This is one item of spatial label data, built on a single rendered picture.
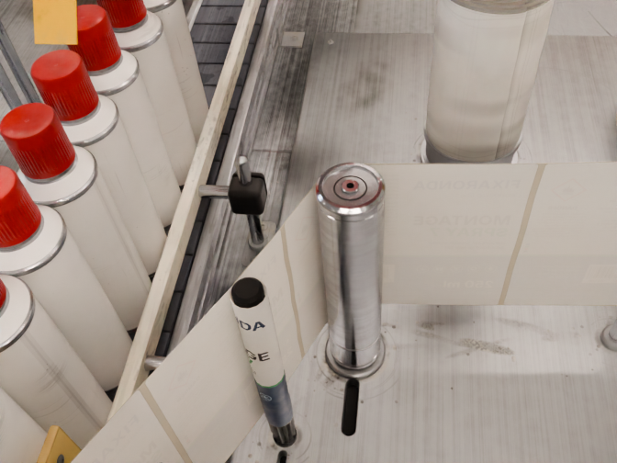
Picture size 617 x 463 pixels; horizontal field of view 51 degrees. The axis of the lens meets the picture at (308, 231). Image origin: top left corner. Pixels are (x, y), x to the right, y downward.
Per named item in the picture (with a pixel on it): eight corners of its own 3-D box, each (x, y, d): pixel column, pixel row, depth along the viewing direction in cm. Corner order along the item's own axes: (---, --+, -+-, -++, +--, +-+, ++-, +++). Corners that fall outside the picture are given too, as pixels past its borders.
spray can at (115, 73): (179, 234, 58) (107, 39, 42) (123, 232, 59) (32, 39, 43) (191, 191, 61) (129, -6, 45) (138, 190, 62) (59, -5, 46)
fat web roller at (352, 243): (384, 382, 48) (390, 220, 33) (322, 377, 48) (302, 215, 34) (387, 328, 51) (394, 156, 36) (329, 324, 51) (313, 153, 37)
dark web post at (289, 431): (296, 449, 45) (261, 304, 31) (271, 446, 45) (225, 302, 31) (298, 425, 46) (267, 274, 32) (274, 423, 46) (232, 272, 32)
